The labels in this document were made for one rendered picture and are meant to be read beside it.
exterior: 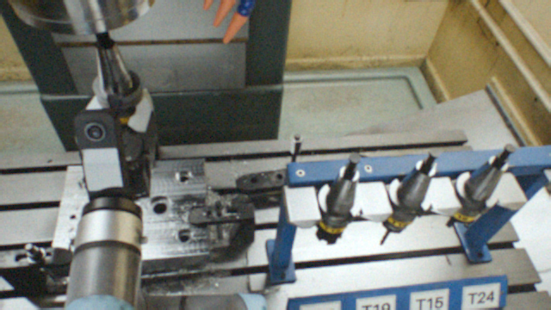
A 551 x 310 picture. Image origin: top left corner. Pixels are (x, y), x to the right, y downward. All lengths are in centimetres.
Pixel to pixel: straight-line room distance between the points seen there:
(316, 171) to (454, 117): 87
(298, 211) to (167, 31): 63
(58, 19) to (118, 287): 28
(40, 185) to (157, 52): 42
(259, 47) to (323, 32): 51
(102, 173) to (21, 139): 116
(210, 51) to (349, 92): 76
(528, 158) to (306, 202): 38
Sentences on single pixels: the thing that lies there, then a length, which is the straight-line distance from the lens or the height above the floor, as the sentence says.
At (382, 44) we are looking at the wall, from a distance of 178.
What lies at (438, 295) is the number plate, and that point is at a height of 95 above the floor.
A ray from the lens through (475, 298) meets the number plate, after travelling 99.
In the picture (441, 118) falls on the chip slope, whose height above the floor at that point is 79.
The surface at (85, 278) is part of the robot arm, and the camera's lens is 50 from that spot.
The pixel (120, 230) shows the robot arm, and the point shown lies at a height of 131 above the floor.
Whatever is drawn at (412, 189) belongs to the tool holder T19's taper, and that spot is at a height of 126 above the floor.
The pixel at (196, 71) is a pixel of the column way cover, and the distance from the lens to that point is 120.
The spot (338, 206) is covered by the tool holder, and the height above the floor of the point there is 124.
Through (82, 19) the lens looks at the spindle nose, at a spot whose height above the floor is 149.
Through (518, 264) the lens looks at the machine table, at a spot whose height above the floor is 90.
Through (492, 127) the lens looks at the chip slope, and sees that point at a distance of 145.
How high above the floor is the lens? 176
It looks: 52 degrees down
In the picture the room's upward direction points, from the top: 6 degrees clockwise
